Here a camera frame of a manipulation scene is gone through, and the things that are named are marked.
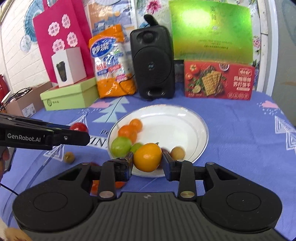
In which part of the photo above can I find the red tomato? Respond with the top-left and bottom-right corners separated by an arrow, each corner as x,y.
70,122 -> 89,133

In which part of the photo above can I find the large green apple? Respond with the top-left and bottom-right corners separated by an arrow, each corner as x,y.
110,137 -> 132,158

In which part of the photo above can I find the green pear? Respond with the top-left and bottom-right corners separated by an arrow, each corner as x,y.
130,143 -> 144,154

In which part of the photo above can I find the yellow orange kumquat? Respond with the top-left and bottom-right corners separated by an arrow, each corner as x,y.
133,143 -> 162,172

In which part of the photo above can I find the orange mandarin with stem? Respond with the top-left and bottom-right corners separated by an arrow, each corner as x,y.
129,118 -> 142,133

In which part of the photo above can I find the dark red plum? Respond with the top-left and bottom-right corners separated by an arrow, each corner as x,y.
159,148 -> 172,169

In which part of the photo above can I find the person left hand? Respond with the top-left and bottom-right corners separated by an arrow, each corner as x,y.
0,148 -> 10,181

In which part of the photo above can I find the brown longan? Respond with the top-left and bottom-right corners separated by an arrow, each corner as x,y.
170,146 -> 186,160

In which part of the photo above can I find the brown kiwi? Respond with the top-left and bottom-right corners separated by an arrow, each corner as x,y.
63,152 -> 75,164

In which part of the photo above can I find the brown cardboard box left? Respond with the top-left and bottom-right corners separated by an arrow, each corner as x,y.
4,82 -> 52,118

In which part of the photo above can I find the dark red apple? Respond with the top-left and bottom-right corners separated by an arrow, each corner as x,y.
90,162 -> 100,166

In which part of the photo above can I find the orange slice fruit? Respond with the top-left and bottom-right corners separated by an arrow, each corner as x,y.
90,180 -> 126,196

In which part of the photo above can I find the large orange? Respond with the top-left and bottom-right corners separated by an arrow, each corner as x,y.
117,125 -> 137,144

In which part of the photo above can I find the white round plate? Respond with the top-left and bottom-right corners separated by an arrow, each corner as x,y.
107,104 -> 209,163

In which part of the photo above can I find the light green shoe box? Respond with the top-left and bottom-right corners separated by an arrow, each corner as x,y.
40,77 -> 99,111

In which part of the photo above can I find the white coffee cup box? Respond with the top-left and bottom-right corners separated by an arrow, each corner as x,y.
51,47 -> 86,87

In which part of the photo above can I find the orange paper cup pack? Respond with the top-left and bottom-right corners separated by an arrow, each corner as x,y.
89,25 -> 137,98

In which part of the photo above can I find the purple printed tablecloth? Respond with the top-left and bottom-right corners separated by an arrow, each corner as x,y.
1,84 -> 295,240

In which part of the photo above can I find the red cracker box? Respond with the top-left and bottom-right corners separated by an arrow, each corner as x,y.
184,60 -> 255,100

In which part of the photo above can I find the pink gift bag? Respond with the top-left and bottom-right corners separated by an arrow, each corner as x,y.
33,0 -> 94,83

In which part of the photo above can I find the blue paper fan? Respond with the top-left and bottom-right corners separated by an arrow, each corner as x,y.
20,0 -> 44,53

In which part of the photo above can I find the black speaker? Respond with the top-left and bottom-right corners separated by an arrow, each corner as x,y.
130,14 -> 175,99

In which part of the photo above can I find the blue poster card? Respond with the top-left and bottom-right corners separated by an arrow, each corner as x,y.
83,0 -> 137,36

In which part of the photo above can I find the large green gift box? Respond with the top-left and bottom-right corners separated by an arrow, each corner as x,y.
169,1 -> 253,64

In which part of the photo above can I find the black speaker cable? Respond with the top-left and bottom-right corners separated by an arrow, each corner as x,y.
109,72 -> 137,121

